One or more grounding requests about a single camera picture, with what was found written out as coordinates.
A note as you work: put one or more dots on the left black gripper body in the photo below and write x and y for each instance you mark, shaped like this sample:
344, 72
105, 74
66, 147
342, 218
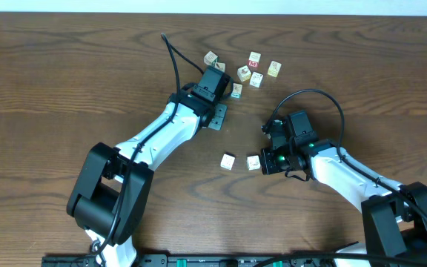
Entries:
219, 116

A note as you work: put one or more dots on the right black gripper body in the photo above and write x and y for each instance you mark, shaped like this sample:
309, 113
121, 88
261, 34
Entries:
280, 159

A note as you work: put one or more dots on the wooden block green letter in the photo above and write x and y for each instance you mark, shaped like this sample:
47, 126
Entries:
253, 162

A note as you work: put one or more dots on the wooden block red seven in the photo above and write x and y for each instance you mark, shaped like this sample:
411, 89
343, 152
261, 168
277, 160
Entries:
227, 161

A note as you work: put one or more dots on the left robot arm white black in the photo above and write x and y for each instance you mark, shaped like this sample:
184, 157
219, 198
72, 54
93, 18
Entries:
111, 191

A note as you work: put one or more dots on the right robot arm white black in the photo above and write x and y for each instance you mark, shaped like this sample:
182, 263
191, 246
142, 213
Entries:
394, 214

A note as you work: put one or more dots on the wooden block teal side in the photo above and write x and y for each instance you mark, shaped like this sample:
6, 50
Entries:
236, 91

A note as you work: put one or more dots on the wooden block centre brown print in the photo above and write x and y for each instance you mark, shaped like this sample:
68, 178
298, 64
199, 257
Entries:
244, 73

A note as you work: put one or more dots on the wooden block blue side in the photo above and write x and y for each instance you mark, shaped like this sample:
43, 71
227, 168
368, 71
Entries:
220, 66

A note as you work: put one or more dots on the wooden block centre right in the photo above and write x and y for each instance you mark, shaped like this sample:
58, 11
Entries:
256, 79

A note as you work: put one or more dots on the wooden block far left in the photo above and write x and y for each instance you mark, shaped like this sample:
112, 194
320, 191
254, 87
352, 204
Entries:
210, 59

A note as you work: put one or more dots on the wooden block red M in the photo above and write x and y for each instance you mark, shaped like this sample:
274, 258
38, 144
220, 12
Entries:
253, 60

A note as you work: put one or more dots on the wooden block yellow print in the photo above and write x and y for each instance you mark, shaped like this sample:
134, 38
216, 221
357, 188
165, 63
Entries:
274, 68

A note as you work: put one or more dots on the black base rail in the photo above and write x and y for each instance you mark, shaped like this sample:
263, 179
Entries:
161, 260

